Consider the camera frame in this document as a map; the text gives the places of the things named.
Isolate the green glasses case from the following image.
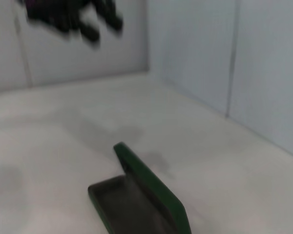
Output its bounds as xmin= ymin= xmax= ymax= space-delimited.
xmin=87 ymin=142 xmax=192 ymax=234

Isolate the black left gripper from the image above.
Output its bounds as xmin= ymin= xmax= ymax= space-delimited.
xmin=17 ymin=0 xmax=125 ymax=50

